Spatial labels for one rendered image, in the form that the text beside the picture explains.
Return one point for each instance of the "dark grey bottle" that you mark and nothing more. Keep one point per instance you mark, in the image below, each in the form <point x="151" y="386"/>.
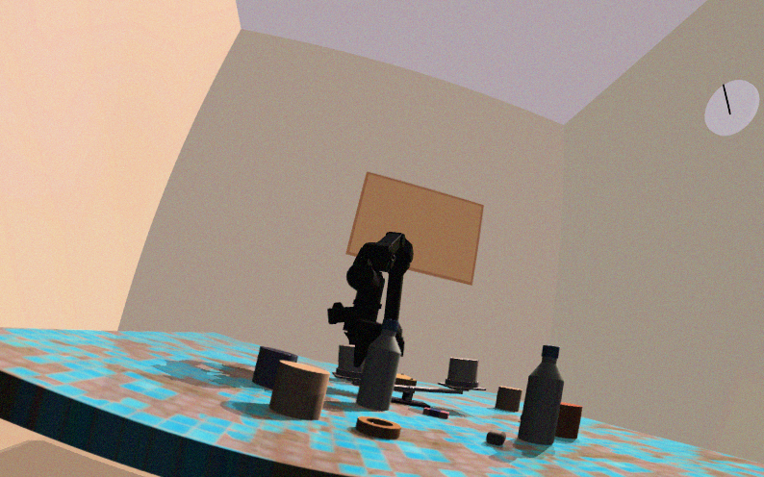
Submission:
<point x="541" y="405"/>
<point x="378" y="378"/>

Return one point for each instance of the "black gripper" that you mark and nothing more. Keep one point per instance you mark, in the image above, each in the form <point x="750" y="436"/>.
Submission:
<point x="364" y="329"/>

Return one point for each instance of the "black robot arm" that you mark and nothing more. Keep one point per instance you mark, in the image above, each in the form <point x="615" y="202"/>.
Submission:
<point x="392" y="254"/>

